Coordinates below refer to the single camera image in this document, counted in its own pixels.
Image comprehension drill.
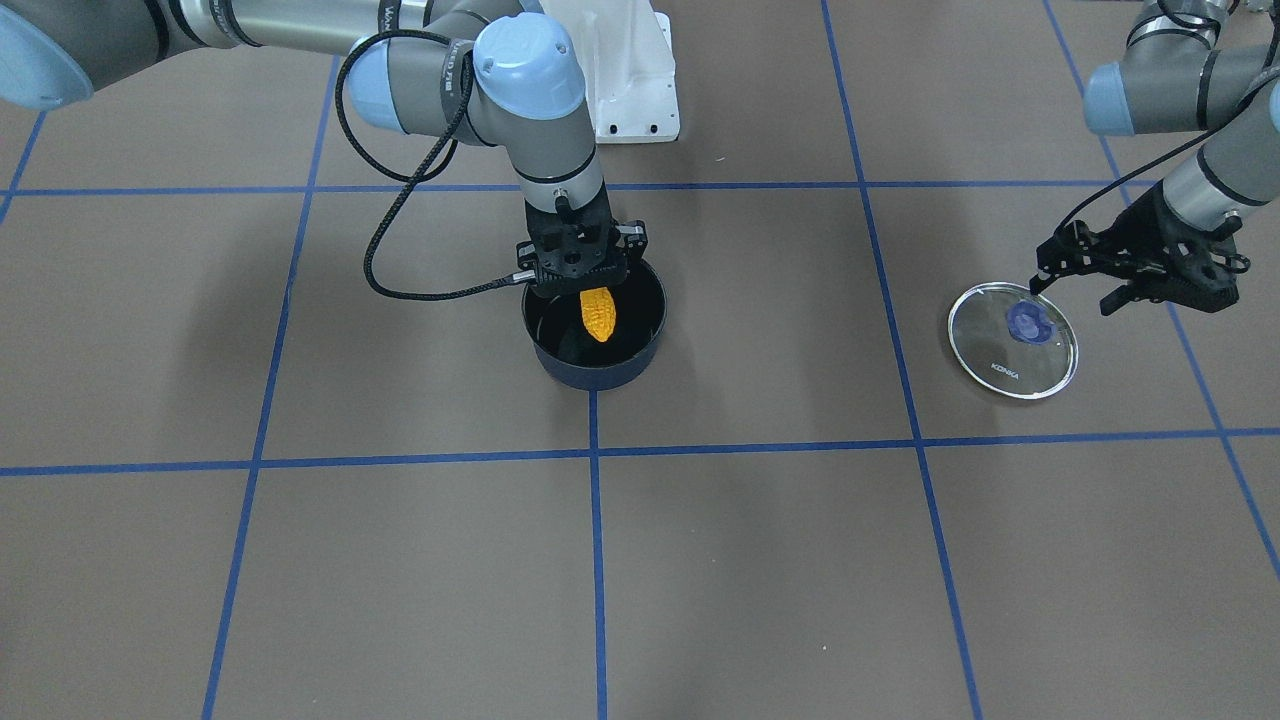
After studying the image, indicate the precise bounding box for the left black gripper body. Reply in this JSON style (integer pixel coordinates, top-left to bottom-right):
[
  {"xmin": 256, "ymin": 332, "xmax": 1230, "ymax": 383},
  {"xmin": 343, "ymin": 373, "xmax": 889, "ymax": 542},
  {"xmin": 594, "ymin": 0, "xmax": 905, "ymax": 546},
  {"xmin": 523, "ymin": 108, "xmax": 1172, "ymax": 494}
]
[{"xmin": 1140, "ymin": 184, "xmax": 1251, "ymax": 313}]

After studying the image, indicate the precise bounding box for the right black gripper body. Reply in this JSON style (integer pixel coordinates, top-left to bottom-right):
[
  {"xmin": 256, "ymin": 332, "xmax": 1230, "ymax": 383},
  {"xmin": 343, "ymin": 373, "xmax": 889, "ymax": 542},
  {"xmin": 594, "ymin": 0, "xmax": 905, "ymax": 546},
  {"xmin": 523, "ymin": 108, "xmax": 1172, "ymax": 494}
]
[{"xmin": 516, "ymin": 195, "xmax": 649, "ymax": 299}]

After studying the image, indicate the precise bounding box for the yellow plastic corn cob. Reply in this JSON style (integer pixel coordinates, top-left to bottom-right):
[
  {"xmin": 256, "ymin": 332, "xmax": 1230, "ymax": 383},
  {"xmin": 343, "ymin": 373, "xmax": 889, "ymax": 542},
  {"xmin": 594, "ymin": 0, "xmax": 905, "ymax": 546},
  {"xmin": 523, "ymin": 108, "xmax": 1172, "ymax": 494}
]
[{"xmin": 579, "ymin": 287, "xmax": 617, "ymax": 345}]

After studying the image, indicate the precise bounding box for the blue pot lid knob glass lid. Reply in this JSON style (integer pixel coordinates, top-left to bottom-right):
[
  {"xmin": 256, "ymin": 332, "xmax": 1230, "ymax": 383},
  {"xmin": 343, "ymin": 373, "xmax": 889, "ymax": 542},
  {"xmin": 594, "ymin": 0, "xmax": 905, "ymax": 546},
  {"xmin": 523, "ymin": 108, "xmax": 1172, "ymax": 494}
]
[{"xmin": 946, "ymin": 282, "xmax": 1080, "ymax": 401}]

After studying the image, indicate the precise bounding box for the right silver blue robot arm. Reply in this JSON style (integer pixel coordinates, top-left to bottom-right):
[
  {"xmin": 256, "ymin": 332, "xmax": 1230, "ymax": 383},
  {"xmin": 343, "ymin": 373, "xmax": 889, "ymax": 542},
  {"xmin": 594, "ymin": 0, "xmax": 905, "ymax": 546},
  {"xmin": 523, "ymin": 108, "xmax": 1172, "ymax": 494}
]
[{"xmin": 1, "ymin": 1, "xmax": 645, "ymax": 299}]

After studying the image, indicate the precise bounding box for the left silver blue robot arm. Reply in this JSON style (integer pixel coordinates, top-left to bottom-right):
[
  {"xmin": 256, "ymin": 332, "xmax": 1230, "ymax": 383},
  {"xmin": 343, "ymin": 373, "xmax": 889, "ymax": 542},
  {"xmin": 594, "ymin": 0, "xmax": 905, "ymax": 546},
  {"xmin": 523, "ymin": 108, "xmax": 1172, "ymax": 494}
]
[{"xmin": 1029, "ymin": 1, "xmax": 1279, "ymax": 315}]

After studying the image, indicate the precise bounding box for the dark blue saucepan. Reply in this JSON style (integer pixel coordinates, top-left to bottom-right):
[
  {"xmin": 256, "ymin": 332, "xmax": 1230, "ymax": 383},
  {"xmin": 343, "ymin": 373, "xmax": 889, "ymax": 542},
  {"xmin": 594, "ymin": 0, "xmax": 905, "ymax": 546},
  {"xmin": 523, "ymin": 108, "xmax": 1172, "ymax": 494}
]
[{"xmin": 522, "ymin": 256, "xmax": 668, "ymax": 391}]

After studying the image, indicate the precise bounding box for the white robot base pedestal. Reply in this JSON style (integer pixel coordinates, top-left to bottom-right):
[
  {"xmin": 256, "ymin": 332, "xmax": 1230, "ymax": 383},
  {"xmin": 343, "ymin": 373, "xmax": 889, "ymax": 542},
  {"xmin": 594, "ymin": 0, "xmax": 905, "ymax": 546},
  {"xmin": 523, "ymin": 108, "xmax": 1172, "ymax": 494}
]
[{"xmin": 541, "ymin": 1, "xmax": 681, "ymax": 145}]

